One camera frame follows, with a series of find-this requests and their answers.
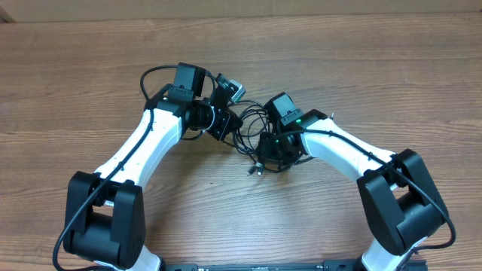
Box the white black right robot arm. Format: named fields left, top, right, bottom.
left=257, top=108, right=453, bottom=270

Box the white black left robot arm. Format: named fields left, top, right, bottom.
left=55, top=105, right=243, bottom=270

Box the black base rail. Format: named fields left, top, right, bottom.
left=160, top=260, right=365, bottom=271

